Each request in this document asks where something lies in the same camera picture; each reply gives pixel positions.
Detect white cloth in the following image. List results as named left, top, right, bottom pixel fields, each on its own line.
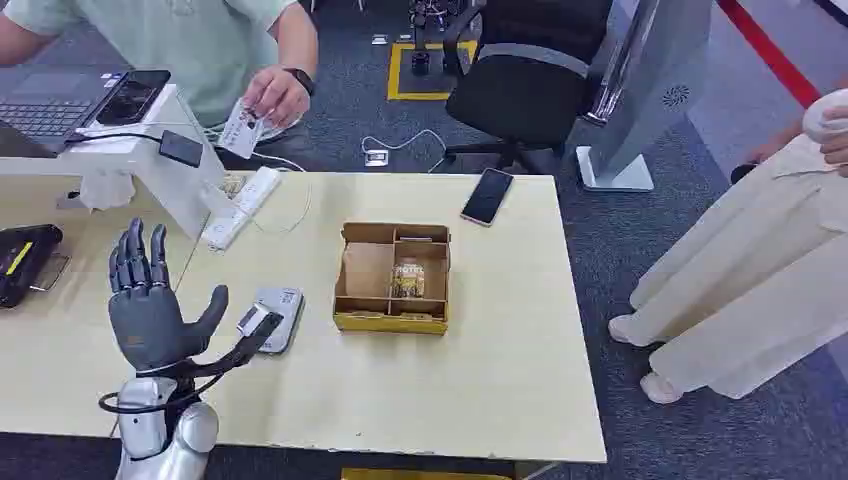
left=802, top=88, right=848, bottom=144

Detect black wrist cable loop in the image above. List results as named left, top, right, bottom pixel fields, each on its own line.
left=97, top=374, right=225, bottom=417

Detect dark grey laptop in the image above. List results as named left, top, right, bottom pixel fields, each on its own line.
left=0, top=66, right=131, bottom=159

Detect grey flat card reader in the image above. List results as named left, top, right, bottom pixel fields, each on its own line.
left=254, top=286, right=306, bottom=355

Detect printed card in wooden box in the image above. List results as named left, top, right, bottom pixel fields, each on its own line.
left=390, top=260, right=427, bottom=300

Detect seated person's hand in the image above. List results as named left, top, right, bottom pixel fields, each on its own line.
left=241, top=64, right=313, bottom=131

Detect black device with yellow stripe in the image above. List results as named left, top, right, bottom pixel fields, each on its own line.
left=0, top=223, right=65, bottom=310

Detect black smartphone with pink edge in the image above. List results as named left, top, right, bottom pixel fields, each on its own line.
left=460, top=167, right=515, bottom=229

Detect seated person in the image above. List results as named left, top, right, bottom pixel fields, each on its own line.
left=0, top=0, right=320, bottom=172

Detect white crumpled plastic bag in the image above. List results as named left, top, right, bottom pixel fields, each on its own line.
left=78, top=170, right=138, bottom=213

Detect white printed card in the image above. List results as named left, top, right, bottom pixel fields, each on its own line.
left=217, top=99, right=266, bottom=161

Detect black wristwatch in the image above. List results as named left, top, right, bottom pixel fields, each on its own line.
left=284, top=66, right=317, bottom=98

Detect red floor tape strip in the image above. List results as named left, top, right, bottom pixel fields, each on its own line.
left=715, top=0, right=823, bottom=111

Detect thin white cable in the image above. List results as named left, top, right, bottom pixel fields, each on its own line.
left=250, top=151, right=314, bottom=236

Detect standing person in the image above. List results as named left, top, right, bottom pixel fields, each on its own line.
left=607, top=72, right=848, bottom=406

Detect standing person's hand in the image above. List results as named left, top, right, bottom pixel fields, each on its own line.
left=820, top=105, right=848, bottom=178

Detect white desk stand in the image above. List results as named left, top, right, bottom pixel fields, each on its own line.
left=0, top=84, right=228, bottom=240

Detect wooden compartment box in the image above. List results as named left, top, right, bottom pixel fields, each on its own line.
left=332, top=221, right=452, bottom=337

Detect silver monitor on white base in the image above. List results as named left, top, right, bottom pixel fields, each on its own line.
left=575, top=0, right=715, bottom=194

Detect black equipment legs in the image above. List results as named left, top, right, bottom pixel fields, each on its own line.
left=406, top=0, right=466, bottom=77

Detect black office chair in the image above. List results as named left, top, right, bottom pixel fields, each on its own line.
left=441, top=0, right=615, bottom=176

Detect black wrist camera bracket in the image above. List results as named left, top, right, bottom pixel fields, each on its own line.
left=153, top=311, right=285, bottom=380

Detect black smartphone on stand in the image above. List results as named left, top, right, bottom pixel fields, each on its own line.
left=95, top=69, right=173, bottom=128

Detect white power strip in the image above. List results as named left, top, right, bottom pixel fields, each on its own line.
left=201, top=166, right=284, bottom=252

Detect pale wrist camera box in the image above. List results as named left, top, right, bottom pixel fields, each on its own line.
left=236, top=302, right=274, bottom=338

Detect yellow floor tape square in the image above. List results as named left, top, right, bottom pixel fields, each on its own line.
left=386, top=40, right=479, bottom=103

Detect metal wire holder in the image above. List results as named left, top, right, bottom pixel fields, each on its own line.
left=29, top=252, right=72, bottom=293

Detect white floor cable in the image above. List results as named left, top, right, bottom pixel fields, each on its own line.
left=360, top=128, right=449, bottom=175

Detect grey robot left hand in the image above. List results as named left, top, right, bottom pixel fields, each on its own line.
left=107, top=217, right=231, bottom=374

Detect small black adapter box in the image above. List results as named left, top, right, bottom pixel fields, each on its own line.
left=158, top=129, right=205, bottom=169

